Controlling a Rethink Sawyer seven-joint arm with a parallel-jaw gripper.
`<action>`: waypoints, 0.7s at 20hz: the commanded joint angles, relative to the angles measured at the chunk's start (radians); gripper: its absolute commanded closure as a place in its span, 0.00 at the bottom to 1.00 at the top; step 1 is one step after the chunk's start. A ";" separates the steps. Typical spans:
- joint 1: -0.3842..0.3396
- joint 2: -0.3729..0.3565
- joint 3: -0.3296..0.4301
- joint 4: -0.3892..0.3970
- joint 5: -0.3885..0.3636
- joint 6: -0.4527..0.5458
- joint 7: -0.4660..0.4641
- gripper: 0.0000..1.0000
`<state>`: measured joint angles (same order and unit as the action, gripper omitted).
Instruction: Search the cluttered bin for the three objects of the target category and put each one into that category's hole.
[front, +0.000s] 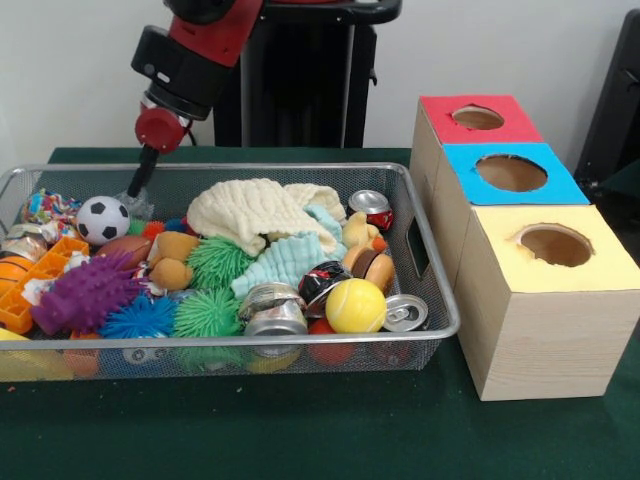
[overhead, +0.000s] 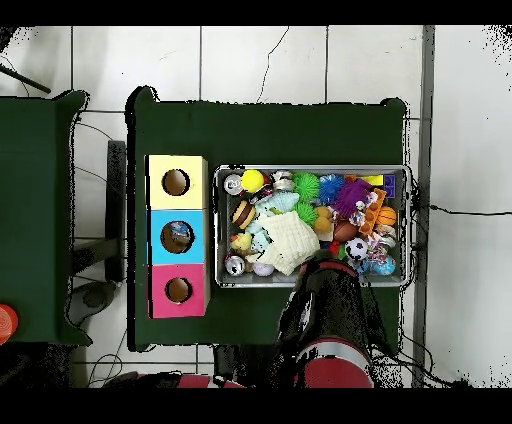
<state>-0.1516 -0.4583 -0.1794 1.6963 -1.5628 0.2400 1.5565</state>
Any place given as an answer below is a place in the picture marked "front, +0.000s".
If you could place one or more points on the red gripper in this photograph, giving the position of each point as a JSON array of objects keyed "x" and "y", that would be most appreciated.
[{"x": 160, "y": 128}]

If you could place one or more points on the clear plastic bag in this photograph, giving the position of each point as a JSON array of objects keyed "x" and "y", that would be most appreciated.
[{"x": 138, "y": 206}]

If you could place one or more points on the small soccer ball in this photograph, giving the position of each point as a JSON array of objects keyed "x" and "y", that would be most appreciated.
[{"x": 103, "y": 220}]

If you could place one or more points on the cream knitted cloth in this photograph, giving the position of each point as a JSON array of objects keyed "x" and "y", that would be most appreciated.
[{"x": 245, "y": 215}]

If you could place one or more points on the purple spiky ball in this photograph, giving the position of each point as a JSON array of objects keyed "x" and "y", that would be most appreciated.
[{"x": 85, "y": 295}]

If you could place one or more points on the yellow plush duck toy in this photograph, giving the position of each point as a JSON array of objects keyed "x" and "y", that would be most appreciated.
[{"x": 360, "y": 232}]

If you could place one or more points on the small toy hamburger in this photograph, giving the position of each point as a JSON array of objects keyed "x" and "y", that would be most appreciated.
[{"x": 368, "y": 268}]

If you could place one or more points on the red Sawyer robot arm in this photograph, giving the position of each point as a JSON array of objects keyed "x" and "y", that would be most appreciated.
[{"x": 200, "y": 45}]

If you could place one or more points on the clear shallow mesh bin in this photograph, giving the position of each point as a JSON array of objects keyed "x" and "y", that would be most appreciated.
[{"x": 200, "y": 350}]

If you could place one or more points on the wooden box with three holes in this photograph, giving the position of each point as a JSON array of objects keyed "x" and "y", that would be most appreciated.
[{"x": 545, "y": 320}]

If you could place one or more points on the colourful polka dot packet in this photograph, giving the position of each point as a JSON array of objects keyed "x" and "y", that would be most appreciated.
[{"x": 50, "y": 207}]

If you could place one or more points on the green spiky ball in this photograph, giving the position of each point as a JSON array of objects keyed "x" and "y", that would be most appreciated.
[{"x": 207, "y": 314}]

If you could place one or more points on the small orange basketball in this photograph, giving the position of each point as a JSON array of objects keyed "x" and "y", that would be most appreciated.
[{"x": 12, "y": 272}]

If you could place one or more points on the light teal cloth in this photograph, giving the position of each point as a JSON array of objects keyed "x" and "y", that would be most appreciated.
[{"x": 285, "y": 262}]

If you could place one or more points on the crushed silver can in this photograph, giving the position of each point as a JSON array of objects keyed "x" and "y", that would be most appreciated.
[{"x": 272, "y": 310}]

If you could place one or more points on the red soda can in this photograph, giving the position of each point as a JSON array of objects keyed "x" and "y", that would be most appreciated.
[{"x": 372, "y": 208}]

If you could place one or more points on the yellow tennis ball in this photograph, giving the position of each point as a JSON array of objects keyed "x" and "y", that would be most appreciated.
[{"x": 355, "y": 305}]

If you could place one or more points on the silver can with pull tab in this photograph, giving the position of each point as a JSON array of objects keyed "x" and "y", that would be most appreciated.
[{"x": 405, "y": 313}]

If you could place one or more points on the dark green table cloth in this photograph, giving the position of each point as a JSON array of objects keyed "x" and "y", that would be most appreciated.
[{"x": 300, "y": 430}]

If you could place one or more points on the black side stand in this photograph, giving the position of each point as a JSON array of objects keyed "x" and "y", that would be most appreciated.
[{"x": 620, "y": 100}]

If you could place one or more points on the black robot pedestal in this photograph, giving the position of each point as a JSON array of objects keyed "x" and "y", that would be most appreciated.
[{"x": 300, "y": 80}]

